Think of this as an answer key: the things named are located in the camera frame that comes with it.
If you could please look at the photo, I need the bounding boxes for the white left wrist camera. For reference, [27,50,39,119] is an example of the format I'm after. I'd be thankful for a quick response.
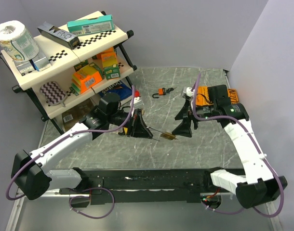
[134,90,144,107]

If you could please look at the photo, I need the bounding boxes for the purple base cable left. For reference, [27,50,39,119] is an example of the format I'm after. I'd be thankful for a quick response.
[69,186,117,219]

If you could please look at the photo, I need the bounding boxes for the toilet paper roll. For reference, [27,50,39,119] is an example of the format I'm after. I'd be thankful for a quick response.
[0,20,40,62]

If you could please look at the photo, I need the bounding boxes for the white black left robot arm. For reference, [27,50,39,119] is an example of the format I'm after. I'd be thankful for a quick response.
[11,93,153,200]

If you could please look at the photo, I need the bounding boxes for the silver blue small box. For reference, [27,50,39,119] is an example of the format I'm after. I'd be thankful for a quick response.
[32,53,51,72]

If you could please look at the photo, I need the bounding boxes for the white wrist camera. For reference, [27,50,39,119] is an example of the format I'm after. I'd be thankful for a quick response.
[181,87,197,100]
[134,90,144,107]

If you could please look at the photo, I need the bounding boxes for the dark grey long box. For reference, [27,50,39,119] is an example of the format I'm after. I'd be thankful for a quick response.
[37,22,80,50]

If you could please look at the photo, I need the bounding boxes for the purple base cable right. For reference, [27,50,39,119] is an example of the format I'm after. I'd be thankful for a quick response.
[202,202,244,215]

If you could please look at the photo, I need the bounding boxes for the blue Doritos chip bag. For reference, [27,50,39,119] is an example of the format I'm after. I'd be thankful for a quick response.
[98,81,132,101]

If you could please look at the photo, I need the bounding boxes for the cream three-tier shelf rack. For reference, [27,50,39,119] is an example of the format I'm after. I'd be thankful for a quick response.
[0,10,138,122]

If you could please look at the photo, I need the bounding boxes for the orange padlock with keys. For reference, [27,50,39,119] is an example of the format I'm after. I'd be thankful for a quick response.
[152,87,175,99]

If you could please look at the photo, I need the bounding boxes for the upright orange green box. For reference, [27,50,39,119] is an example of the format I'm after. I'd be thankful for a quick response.
[101,51,120,80]

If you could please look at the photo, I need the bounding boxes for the brown cardboard box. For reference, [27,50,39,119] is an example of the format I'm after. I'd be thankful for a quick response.
[61,99,96,131]

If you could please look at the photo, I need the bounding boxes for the orange Kettle chip bag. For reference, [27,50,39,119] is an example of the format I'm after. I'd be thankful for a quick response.
[196,85,239,106]

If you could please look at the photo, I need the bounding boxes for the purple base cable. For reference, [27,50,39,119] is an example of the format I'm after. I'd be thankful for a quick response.
[69,186,117,219]
[202,202,244,215]

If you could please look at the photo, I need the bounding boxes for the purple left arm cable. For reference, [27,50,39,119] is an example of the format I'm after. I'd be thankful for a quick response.
[5,84,137,201]

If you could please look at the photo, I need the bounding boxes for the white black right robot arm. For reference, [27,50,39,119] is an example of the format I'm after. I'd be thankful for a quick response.
[173,85,288,210]

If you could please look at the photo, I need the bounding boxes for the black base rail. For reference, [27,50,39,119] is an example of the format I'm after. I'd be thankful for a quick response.
[59,168,218,205]

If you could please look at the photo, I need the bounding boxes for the brass padlock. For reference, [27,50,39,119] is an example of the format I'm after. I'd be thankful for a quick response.
[148,127,177,141]

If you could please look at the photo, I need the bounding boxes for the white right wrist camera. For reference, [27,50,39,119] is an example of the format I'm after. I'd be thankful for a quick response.
[181,87,197,100]

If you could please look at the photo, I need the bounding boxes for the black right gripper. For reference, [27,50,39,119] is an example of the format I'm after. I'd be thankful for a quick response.
[172,99,216,138]

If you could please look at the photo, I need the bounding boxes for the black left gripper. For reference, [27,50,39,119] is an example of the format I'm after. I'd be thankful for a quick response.
[107,107,153,138]

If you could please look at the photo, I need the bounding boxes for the orange green sponge pack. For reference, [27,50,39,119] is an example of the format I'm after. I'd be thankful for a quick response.
[72,63,104,94]

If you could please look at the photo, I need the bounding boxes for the teal toothpaste box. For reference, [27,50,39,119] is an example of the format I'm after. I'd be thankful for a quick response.
[67,15,115,36]

